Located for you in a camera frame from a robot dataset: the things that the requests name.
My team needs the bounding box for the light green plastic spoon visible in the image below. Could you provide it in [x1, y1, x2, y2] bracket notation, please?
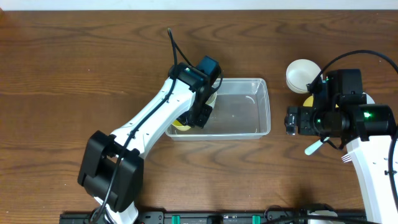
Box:
[304, 137, 329, 156]

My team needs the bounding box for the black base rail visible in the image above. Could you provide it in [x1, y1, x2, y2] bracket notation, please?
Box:
[59, 209, 366, 224]

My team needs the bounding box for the clear plastic container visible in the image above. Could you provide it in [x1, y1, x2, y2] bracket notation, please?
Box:
[165, 78, 271, 141]

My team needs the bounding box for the white plastic bowl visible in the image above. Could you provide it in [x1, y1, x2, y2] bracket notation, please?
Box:
[286, 59, 321, 94]

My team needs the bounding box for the yellow plastic cup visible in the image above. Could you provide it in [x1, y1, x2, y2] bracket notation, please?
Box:
[172, 120, 191, 131]

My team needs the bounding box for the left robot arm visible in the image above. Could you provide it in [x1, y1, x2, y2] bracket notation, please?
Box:
[78, 58, 222, 223]

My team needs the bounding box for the yellow plastic bowl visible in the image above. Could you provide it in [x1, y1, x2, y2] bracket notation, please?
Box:
[303, 96, 313, 107]

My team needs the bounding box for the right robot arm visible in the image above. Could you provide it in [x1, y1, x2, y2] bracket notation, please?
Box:
[285, 100, 397, 223]

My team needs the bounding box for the grey plastic bowl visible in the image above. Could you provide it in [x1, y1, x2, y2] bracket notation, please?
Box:
[366, 95, 375, 104]

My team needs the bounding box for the white plastic fork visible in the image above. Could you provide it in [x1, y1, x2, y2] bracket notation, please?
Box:
[341, 154, 352, 163]

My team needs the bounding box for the white plastic cup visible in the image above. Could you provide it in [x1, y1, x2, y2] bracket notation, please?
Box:
[206, 93, 217, 108]

